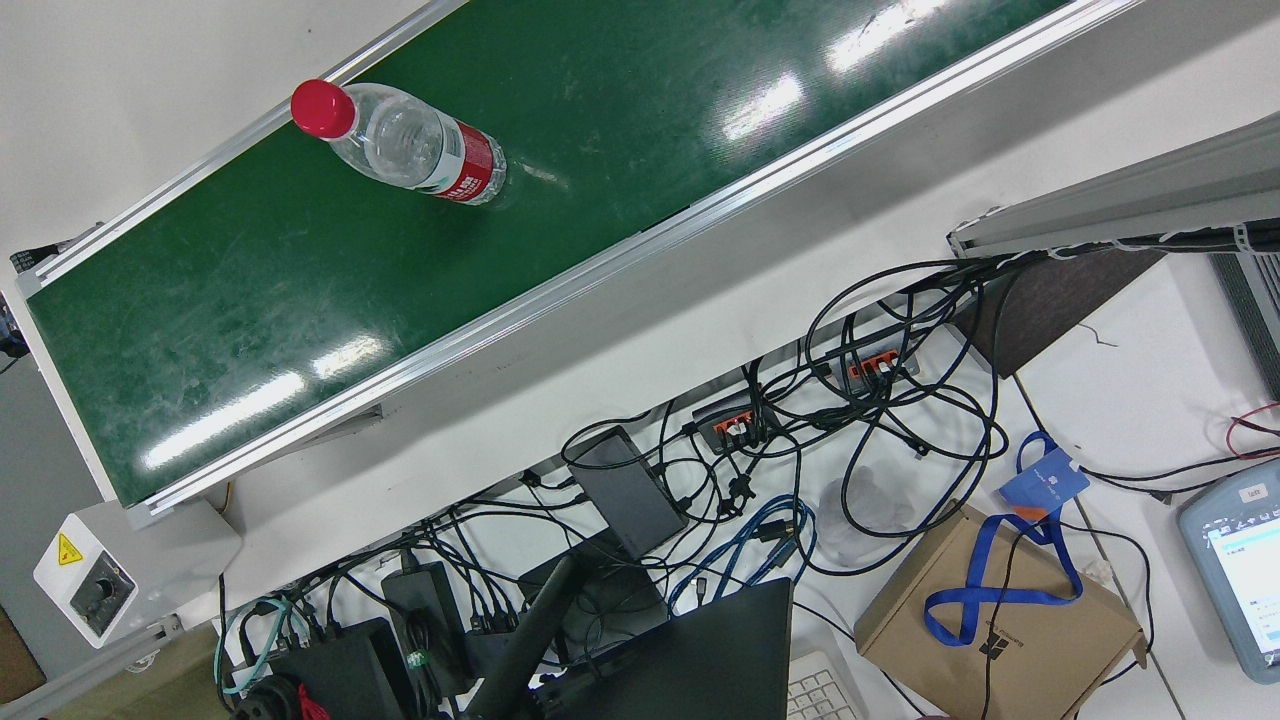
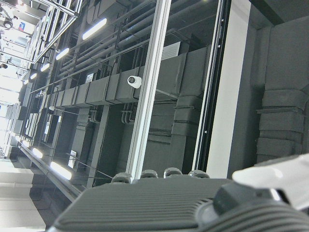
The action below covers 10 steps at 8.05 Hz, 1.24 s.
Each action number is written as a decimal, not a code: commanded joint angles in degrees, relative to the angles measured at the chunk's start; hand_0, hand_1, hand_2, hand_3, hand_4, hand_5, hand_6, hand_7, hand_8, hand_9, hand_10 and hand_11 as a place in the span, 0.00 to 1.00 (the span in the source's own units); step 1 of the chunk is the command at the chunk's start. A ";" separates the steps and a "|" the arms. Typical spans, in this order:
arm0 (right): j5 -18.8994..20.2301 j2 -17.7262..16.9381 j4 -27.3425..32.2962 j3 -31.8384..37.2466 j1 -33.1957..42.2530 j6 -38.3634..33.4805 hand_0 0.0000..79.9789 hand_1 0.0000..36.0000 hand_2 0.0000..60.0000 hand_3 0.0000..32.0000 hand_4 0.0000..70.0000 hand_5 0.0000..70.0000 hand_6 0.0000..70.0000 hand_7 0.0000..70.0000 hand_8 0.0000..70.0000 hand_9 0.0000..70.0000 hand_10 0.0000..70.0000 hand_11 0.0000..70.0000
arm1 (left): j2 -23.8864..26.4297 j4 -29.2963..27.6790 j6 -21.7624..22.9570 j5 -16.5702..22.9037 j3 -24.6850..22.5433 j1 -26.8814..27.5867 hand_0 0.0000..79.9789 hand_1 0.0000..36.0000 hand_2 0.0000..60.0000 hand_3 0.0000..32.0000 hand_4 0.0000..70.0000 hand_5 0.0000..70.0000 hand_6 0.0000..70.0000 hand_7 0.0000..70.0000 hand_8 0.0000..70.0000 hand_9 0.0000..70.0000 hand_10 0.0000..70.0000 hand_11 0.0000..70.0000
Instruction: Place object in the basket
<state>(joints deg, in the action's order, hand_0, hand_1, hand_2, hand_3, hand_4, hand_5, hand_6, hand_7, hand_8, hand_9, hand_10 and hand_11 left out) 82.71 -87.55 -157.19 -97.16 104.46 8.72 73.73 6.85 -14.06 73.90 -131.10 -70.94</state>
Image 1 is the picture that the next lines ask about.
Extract green conveyor belt aluminium frame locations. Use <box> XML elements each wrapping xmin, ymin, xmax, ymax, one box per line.
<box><xmin>12</xmin><ymin>0</ymin><xmax>1146</xmax><ymax>529</ymax></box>

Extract grey teach pendant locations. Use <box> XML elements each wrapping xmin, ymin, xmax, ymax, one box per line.
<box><xmin>1177</xmin><ymin>457</ymin><xmax>1280</xmax><ymax>685</ymax></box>

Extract grey ribbed vent device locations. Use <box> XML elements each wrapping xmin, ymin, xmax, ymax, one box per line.
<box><xmin>1208</xmin><ymin>250</ymin><xmax>1280</xmax><ymax>401</ymax></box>

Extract white conveyor speed control box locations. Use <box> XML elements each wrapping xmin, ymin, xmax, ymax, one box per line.
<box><xmin>33</xmin><ymin>498</ymin><xmax>243</xmax><ymax>649</ymax></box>

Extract black box device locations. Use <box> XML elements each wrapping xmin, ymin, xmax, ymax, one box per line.
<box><xmin>268</xmin><ymin>617</ymin><xmax>416</xmax><ymax>720</ymax></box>

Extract long black power strip orange switches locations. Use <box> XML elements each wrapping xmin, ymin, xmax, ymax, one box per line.
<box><xmin>812</xmin><ymin>322</ymin><xmax>921</xmax><ymax>389</ymax></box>

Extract dark grey rectangular hub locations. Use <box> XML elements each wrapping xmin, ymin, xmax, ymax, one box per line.
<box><xmin>566</xmin><ymin>425</ymin><xmax>691</xmax><ymax>561</ymax></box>

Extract short black power strip orange switches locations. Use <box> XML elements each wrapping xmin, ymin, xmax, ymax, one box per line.
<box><xmin>692</xmin><ymin>388</ymin><xmax>786</xmax><ymax>451</ymax></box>

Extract red cable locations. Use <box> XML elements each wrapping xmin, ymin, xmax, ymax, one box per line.
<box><xmin>1227</xmin><ymin>403</ymin><xmax>1280</xmax><ymax>461</ymax></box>

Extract white keyboard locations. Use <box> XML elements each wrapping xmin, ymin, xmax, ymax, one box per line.
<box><xmin>785</xmin><ymin>648</ymin><xmax>871</xmax><ymax>720</ymax></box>

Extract clear water bottle red label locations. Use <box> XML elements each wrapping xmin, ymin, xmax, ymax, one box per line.
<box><xmin>290</xmin><ymin>78</ymin><xmax>508</xmax><ymax>206</ymax></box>

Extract grey aluminium beam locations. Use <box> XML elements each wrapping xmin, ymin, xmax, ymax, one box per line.
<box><xmin>947</xmin><ymin>110</ymin><xmax>1280</xmax><ymax>261</ymax></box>

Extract clear plastic bag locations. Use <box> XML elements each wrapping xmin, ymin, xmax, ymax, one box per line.
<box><xmin>818</xmin><ymin>465</ymin><xmax>916</xmax><ymax>571</ymax></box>

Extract olive green cloth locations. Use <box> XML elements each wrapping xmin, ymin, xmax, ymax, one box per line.
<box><xmin>45</xmin><ymin>660</ymin><xmax>236</xmax><ymax>720</ymax></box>

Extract black round knob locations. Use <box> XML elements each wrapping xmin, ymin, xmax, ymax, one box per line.
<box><xmin>232</xmin><ymin>675</ymin><xmax>306</xmax><ymax>720</ymax></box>

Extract black power adapter brick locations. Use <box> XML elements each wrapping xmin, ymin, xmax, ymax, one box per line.
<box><xmin>381</xmin><ymin>560</ymin><xmax>471</xmax><ymax>691</ymax></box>

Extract aluminium profile rail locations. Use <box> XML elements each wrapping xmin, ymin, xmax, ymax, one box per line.
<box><xmin>0</xmin><ymin>615</ymin><xmax>216</xmax><ymax>720</ymax></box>

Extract blue lanyard with card badge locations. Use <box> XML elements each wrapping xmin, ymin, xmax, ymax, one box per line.
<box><xmin>922</xmin><ymin>430</ymin><xmax>1091</xmax><ymax>647</ymax></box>

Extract black cable under beam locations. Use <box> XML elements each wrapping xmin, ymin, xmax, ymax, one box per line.
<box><xmin>1040</xmin><ymin>228</ymin><xmax>1280</xmax><ymax>259</ymax></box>

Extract black round pole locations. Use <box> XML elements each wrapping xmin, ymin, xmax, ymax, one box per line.
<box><xmin>465</xmin><ymin>553</ymin><xmax>586</xmax><ymax>720</ymax></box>

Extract dark brown board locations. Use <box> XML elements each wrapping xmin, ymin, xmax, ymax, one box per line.
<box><xmin>950</xmin><ymin>250</ymin><xmax>1166</xmax><ymax>379</ymax></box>

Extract brown cardboard panel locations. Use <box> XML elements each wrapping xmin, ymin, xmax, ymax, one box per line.
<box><xmin>0</xmin><ymin>603</ymin><xmax>48</xmax><ymax>706</ymax></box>

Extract flat black device under hub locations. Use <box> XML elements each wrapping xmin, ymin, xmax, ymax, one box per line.
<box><xmin>518</xmin><ymin>535</ymin><xmax>669</xmax><ymax>651</ymax></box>

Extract blue cable bundle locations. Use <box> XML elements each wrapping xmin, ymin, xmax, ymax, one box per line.
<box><xmin>665</xmin><ymin>495</ymin><xmax>819</xmax><ymax>616</ymax></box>

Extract teal cable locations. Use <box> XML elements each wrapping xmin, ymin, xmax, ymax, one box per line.
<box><xmin>215</xmin><ymin>595</ymin><xmax>321</xmax><ymax>696</ymax></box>

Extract black laptop lid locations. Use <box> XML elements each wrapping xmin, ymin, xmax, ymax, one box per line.
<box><xmin>540</xmin><ymin>577</ymin><xmax>796</xmax><ymax>720</ymax></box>

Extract brown cardboard box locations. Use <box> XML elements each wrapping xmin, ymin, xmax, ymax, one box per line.
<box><xmin>853</xmin><ymin>500</ymin><xmax>1149</xmax><ymax>720</ymax></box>

